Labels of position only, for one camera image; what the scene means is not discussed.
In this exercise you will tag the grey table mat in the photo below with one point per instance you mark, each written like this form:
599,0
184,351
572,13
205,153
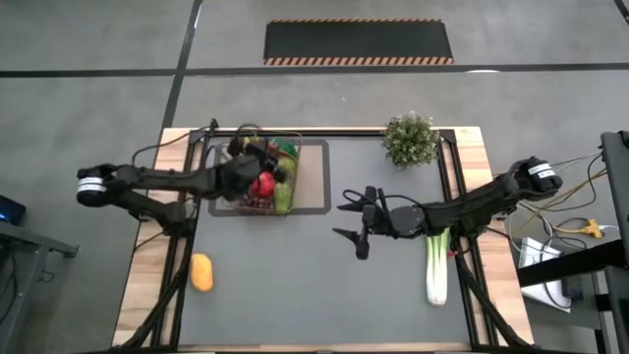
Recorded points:
314,319

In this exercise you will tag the green bok choy stalk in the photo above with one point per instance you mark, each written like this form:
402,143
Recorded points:
436,270

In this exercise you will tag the black metal table frame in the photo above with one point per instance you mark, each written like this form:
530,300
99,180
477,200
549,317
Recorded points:
344,133

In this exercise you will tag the small red clip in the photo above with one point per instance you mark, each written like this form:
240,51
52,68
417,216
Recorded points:
451,255

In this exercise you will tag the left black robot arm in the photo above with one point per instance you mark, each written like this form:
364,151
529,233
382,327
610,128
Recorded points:
162,177

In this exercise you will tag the white box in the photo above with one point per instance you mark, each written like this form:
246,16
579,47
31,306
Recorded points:
535,255

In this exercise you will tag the orange mango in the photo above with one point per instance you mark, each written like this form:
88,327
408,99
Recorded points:
201,273

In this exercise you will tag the brown mat with dark border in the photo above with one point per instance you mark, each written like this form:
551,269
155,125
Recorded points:
314,172

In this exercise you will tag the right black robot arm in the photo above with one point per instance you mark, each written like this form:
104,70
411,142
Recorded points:
472,206

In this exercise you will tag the grey metal table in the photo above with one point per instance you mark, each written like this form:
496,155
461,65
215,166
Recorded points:
29,243

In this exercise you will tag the black equipment cart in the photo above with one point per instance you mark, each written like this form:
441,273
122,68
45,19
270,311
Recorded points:
616,187

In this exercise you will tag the yellow power plug splitter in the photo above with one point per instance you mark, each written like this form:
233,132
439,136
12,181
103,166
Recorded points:
589,229

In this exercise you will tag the red apple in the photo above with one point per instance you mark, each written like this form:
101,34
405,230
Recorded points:
264,186

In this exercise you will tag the blue-lit black device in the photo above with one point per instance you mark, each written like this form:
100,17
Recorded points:
10,211

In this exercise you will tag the black hazard-striped floor mat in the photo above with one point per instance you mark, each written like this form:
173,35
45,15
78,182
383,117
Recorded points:
359,41

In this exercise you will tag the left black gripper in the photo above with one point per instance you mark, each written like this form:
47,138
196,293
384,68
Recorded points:
238,174

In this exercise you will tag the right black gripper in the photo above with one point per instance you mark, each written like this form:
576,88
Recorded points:
403,221

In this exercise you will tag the green potted plant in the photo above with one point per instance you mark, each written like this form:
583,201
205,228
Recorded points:
410,140

